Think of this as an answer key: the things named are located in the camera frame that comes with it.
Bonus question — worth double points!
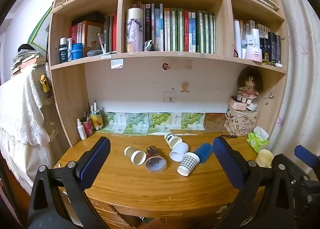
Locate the black cosmetic boxes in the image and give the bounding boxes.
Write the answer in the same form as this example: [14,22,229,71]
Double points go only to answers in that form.
[259,32,282,63]

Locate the floral print cylinder tube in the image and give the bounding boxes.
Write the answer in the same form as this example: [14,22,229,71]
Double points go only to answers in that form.
[125,8,144,53]

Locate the dark red patterned cup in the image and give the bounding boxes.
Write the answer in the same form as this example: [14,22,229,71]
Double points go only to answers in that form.
[145,145,167,173]

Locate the white floral curtain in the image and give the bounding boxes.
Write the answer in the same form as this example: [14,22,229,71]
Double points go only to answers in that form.
[269,0,320,159]

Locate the illustrated book slipcase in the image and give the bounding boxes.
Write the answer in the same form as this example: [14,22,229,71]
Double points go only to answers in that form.
[81,20,104,52]

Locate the dark upright books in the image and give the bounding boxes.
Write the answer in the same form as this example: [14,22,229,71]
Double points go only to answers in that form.
[103,14,117,53]

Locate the brown drawing sheet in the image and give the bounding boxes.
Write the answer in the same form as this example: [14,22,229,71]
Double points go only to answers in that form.
[204,113,227,132]

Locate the leaf-print folded sheet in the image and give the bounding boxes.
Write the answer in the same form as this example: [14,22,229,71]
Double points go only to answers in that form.
[96,111,206,135]

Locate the grey checkered paper cup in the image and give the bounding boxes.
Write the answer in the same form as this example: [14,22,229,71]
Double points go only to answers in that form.
[177,152,200,177]

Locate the row of green-spined books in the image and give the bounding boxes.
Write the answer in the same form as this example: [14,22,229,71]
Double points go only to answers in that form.
[144,3,216,54]

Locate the white cup with dark print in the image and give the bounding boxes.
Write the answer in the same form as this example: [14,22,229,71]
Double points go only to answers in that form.
[164,133,183,150]

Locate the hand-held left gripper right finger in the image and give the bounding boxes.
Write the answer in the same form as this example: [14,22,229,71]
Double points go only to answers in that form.
[212,136,297,229]

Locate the silver foil sticker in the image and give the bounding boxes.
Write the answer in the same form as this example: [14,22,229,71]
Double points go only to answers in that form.
[110,59,124,70]

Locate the blue round jar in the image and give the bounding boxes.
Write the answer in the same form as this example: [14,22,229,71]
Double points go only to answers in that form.
[71,43,84,60]

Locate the beige paper cup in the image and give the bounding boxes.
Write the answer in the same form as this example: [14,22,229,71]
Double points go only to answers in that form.
[124,146,147,166]

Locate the brown-haired rag doll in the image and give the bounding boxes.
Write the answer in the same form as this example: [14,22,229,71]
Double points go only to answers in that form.
[236,67,263,105]

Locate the black bottle white cap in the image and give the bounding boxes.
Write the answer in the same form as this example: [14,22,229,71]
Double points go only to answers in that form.
[59,37,69,64]

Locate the green tissue pack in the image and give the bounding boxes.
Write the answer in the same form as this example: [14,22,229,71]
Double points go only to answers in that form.
[246,126,270,154]

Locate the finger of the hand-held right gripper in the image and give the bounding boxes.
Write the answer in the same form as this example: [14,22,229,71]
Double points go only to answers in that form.
[294,144,320,177]

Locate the red tin pen holder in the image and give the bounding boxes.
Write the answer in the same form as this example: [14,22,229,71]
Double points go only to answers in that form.
[82,120,95,137]

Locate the cream paper cup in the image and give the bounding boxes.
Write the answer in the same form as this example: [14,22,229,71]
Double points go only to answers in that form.
[255,149,275,168]

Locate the white lace cloth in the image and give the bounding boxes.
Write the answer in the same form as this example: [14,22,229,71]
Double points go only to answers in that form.
[0,69,52,189]

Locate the red book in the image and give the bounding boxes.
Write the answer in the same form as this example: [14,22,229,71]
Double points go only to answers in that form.
[69,25,82,44]

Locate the yellow tin pen holder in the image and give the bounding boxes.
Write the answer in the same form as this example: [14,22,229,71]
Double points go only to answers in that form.
[90,109,104,130]

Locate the green framed board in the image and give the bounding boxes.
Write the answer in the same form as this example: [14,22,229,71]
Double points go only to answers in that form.
[27,2,54,56]

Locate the plain white paper cup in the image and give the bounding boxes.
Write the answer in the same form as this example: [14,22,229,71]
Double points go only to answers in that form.
[169,142,189,162]

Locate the blue plastic cup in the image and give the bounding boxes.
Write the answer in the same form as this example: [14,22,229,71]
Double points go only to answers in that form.
[194,143,214,164]

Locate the wooden bookshelf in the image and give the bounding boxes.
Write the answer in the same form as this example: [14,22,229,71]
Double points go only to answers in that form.
[49,0,289,147]

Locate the white spray bottle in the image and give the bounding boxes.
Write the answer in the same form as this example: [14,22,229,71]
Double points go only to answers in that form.
[77,118,88,140]

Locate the crumpled foil packet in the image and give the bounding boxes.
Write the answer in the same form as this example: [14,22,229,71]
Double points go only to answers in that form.
[143,40,161,52]

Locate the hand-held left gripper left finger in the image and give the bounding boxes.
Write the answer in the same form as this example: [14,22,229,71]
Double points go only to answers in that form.
[27,137,111,229]

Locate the pink small box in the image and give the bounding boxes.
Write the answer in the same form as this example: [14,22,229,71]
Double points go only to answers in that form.
[228,99,248,112]

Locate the white cosmetic tube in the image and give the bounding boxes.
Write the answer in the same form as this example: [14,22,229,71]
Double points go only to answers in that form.
[251,28,260,48]

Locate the yellow hanging toy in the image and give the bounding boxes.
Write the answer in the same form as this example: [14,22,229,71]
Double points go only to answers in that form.
[40,74,52,99]

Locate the pile of old books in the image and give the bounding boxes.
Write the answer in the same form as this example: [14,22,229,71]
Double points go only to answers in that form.
[10,43,47,77]

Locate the patterned fabric storage bag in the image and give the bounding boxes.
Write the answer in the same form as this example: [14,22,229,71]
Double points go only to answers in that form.
[224,105,258,136]

